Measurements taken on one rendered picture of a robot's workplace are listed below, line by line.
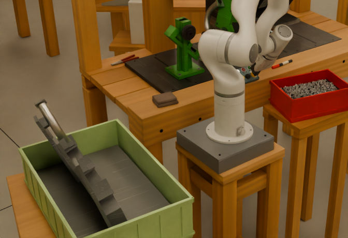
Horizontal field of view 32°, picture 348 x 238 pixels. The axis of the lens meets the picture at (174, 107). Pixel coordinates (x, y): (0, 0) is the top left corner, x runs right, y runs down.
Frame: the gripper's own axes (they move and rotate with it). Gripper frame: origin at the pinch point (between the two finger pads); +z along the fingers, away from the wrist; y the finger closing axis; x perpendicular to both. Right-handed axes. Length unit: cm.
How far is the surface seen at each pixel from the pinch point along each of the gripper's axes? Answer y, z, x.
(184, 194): -77, -34, -50
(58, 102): -34, 191, 106
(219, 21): 0.7, 5.8, 34.0
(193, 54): -17.9, 11.7, 23.2
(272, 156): -28, -18, -45
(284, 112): 0.5, -1.2, -24.0
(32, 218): -120, 0, -29
